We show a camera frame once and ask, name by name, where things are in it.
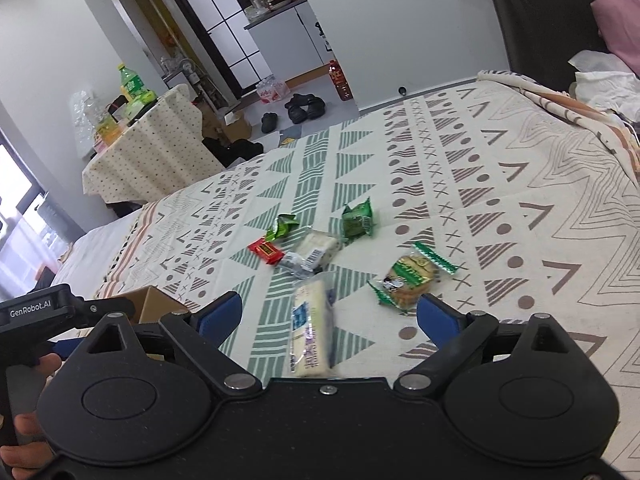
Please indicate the grey storage unit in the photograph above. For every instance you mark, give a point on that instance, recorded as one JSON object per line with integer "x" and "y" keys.
{"x": 50, "y": 225}

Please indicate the small yellow item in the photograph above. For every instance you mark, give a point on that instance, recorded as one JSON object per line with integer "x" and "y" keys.
{"x": 286, "y": 141}

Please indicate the green twisted snack packet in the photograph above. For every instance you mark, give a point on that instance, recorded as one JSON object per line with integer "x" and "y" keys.
{"x": 281, "y": 227}

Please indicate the grey kitchen cabinet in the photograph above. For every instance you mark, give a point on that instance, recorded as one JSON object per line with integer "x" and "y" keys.
{"x": 285, "y": 45}

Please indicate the window with dark frame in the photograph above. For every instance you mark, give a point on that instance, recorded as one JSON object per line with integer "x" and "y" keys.
{"x": 15, "y": 220}

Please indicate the cartoon figurine pink box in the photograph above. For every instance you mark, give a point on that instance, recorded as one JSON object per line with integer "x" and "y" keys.
{"x": 100, "y": 148}

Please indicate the green square snack packet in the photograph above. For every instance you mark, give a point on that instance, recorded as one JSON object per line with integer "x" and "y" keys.
{"x": 357, "y": 220}

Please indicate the small desk fan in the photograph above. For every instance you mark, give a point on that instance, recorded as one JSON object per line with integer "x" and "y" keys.
{"x": 186, "y": 66}

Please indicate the green soda bottle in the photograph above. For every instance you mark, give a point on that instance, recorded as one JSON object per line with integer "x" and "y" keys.
{"x": 131, "y": 85}

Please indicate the small brown carton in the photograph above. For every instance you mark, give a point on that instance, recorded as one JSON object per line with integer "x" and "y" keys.
{"x": 235, "y": 127}

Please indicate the brown cardboard box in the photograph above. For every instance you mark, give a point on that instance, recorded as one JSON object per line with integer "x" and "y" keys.
{"x": 155, "y": 305}

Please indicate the black bag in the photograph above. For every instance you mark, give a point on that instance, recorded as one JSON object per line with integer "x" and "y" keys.
{"x": 235, "y": 152}

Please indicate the round biscuit green packet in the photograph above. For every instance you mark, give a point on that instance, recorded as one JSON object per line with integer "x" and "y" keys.
{"x": 407, "y": 277}

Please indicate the wooden door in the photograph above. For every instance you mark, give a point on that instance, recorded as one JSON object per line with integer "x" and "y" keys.
{"x": 155, "y": 20}

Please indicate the clear bottle with yellow liquid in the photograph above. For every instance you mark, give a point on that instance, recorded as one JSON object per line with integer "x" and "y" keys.
{"x": 107, "y": 130}

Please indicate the dark spray bottle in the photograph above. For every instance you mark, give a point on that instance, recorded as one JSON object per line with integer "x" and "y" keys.
{"x": 323, "y": 37}

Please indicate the green pack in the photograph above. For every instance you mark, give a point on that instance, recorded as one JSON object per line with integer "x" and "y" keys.
{"x": 140, "y": 105}

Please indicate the person's left hand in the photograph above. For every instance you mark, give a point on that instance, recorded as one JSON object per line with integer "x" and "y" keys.
{"x": 27, "y": 457}

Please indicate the clear bubble wrap panel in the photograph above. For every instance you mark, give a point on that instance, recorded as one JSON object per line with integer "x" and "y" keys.
{"x": 80, "y": 115}

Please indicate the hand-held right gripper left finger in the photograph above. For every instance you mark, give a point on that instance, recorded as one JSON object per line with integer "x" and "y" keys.
{"x": 220, "y": 312}

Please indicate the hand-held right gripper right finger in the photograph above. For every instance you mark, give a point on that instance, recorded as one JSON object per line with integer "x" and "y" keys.
{"x": 437, "y": 317}

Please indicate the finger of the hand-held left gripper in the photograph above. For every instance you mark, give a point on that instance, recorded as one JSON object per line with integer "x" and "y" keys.
{"x": 69, "y": 347}

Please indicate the patterned blanket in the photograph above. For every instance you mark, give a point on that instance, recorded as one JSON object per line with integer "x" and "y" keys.
{"x": 500, "y": 185}

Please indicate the long white bread packet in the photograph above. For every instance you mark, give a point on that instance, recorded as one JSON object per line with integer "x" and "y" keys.
{"x": 310, "y": 330}

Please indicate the black headboard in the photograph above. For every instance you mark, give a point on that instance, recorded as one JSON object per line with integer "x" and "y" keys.
{"x": 540, "y": 10}

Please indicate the white crumpled cloth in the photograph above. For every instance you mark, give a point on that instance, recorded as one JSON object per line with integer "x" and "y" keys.
{"x": 605, "y": 87}

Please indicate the white bed sheet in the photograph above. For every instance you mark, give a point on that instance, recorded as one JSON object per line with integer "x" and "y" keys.
{"x": 95, "y": 250}

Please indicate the clear packet with black print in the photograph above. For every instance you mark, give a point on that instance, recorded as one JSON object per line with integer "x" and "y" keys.
{"x": 315, "y": 250}

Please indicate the pink water bottle pack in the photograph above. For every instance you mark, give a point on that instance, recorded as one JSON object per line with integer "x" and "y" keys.
{"x": 272, "y": 90}

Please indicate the black slipper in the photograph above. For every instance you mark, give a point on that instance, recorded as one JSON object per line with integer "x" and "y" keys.
{"x": 300, "y": 101}
{"x": 298, "y": 115}
{"x": 269, "y": 121}
{"x": 316, "y": 109}

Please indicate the red drink bottle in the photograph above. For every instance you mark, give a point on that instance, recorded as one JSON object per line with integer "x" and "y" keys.
{"x": 340, "y": 80}

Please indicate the sliding glass door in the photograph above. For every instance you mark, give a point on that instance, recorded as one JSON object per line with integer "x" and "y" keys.
{"x": 220, "y": 25}

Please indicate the round table with dotted cloth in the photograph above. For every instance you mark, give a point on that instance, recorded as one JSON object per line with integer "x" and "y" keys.
{"x": 150, "y": 160}

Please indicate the red snack packet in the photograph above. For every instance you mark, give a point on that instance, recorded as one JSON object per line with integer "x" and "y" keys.
{"x": 265, "y": 252}

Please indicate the pink pillow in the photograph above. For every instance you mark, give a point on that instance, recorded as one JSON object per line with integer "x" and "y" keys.
{"x": 620, "y": 25}

